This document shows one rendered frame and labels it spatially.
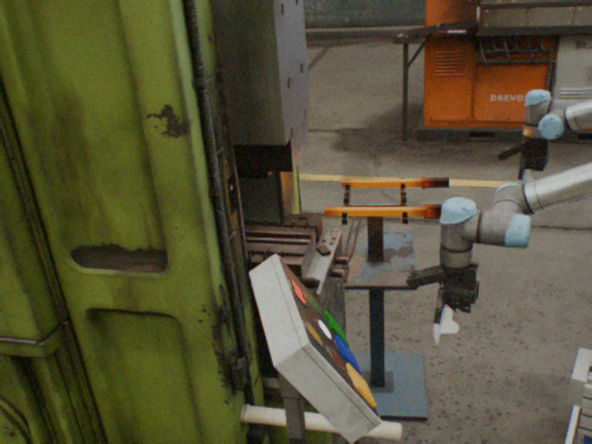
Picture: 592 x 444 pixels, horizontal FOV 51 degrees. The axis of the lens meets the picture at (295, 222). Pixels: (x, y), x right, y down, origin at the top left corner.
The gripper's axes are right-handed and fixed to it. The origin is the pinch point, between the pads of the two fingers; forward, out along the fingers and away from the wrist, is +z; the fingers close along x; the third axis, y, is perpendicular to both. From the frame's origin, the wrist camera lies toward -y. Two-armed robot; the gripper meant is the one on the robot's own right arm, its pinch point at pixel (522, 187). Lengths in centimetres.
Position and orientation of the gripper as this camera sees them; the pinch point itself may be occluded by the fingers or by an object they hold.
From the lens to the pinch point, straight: 238.1
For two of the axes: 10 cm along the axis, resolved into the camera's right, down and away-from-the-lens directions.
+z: 0.7, 8.8, 4.6
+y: 8.7, 1.7, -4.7
